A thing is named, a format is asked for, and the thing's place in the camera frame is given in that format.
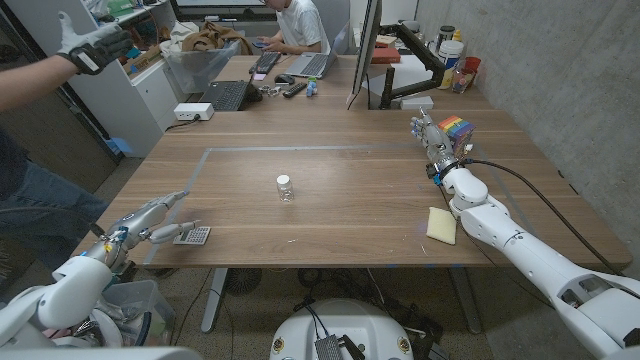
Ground cardboard box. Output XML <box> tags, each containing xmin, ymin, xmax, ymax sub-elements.
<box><xmin>122</xmin><ymin>44</ymin><xmax>164</xmax><ymax>76</ymax></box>

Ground white power strip box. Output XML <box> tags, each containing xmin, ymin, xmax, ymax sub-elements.
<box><xmin>173</xmin><ymin>102</ymin><xmax>215</xmax><ymax>122</ymax></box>

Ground seated person white shirt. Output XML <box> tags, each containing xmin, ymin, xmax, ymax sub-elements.
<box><xmin>259</xmin><ymin>0</ymin><xmax>332</xmax><ymax>56</ymax></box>

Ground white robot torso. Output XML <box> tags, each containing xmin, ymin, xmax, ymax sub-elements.
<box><xmin>269</xmin><ymin>298</ymin><xmax>415</xmax><ymax>360</ymax></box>

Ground white flat box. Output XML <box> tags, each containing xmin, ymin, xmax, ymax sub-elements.
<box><xmin>399</xmin><ymin>95</ymin><xmax>435</xmax><ymax>111</ymax></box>

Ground grey pocket calculator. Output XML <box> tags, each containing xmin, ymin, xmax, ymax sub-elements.
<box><xmin>172</xmin><ymin>225</ymin><xmax>212</xmax><ymax>246</ymax></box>

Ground white plastic tub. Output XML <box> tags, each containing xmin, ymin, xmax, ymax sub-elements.
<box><xmin>437</xmin><ymin>39</ymin><xmax>466</xmax><ymax>90</ymax></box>

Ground clear floor storage bin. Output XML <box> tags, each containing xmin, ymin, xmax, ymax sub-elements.
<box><xmin>74</xmin><ymin>278</ymin><xmax>177</xmax><ymax>348</ymax></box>

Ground black remote control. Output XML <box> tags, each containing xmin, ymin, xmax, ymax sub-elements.
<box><xmin>282</xmin><ymin>81</ymin><xmax>308</xmax><ymax>99</ymax></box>

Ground black finned module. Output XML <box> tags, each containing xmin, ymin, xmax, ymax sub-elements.
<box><xmin>314</xmin><ymin>334</ymin><xmax>345</xmax><ymax>360</ymax></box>

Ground blue floor object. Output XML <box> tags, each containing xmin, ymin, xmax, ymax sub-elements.
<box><xmin>104</xmin><ymin>137</ymin><xmax>134</xmax><ymax>156</ymax></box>

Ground computer monitor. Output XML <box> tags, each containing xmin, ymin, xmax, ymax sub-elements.
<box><xmin>346</xmin><ymin>0</ymin><xmax>384</xmax><ymax>106</ymax></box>

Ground black keyboard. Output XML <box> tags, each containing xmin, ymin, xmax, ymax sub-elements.
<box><xmin>248</xmin><ymin>50</ymin><xmax>282</xmax><ymax>76</ymax></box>

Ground black lid jar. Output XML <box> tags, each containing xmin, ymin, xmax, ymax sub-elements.
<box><xmin>436</xmin><ymin>24</ymin><xmax>456</xmax><ymax>51</ymax></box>

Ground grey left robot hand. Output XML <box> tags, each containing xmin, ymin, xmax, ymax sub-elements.
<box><xmin>82</xmin><ymin>190</ymin><xmax>201</xmax><ymax>274</ymax></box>

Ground rainbow striped box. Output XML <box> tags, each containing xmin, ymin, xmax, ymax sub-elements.
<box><xmin>437</xmin><ymin>115</ymin><xmax>477</xmax><ymax>161</ymax></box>

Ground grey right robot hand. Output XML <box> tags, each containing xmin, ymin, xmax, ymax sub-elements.
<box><xmin>409</xmin><ymin>107</ymin><xmax>461</xmax><ymax>174</ymax></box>

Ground black laptop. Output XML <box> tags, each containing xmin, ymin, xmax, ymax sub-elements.
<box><xmin>198</xmin><ymin>79</ymin><xmax>264</xmax><ymax>112</ymax></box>

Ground red flat box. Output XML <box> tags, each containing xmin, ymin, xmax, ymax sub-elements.
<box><xmin>370</xmin><ymin>46</ymin><xmax>402</xmax><ymax>65</ymax></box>

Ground black floor fan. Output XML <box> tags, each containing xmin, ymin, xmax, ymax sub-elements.
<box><xmin>224</xmin><ymin>268</ymin><xmax>264</xmax><ymax>296</ymax></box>

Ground grey table leg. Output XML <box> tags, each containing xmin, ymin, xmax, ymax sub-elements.
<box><xmin>449</xmin><ymin>267</ymin><xmax>482</xmax><ymax>335</ymax></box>
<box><xmin>200</xmin><ymin>268</ymin><xmax>229</xmax><ymax>334</ymax></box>

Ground silver laptop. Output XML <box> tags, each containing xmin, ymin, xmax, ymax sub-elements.
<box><xmin>284</xmin><ymin>24</ymin><xmax>349</xmax><ymax>80</ymax></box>

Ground brown jacket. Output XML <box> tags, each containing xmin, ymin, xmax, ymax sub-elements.
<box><xmin>180</xmin><ymin>20</ymin><xmax>254</xmax><ymax>55</ymax></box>

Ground bare operator forearm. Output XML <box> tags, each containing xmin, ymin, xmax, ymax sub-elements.
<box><xmin>0</xmin><ymin>53</ymin><xmax>76</xmax><ymax>112</ymax></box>

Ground large clear plastic bin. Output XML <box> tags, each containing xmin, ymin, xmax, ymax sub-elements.
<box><xmin>162</xmin><ymin>39</ymin><xmax>242</xmax><ymax>95</ymax></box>

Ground operator in blue jeans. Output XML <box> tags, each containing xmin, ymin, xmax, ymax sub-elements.
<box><xmin>0</xmin><ymin>127</ymin><xmax>109</xmax><ymax>271</ymax></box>

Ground white cabinet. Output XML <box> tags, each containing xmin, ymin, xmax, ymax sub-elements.
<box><xmin>4</xmin><ymin>0</ymin><xmax>181</xmax><ymax>159</ymax></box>

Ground clear bottle white cap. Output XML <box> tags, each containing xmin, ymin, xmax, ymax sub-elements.
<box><xmin>276</xmin><ymin>174</ymin><xmax>295</xmax><ymax>204</ymax></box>

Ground grey black teleoperation glove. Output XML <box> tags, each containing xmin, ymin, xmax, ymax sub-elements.
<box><xmin>55</xmin><ymin>10</ymin><xmax>135</xmax><ymax>76</ymax></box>

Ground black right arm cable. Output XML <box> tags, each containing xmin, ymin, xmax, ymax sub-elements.
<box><xmin>459</xmin><ymin>157</ymin><xmax>626</xmax><ymax>277</ymax></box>

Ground white cloth bag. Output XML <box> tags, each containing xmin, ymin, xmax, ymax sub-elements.
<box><xmin>158</xmin><ymin>20</ymin><xmax>200</xmax><ymax>57</ymax></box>

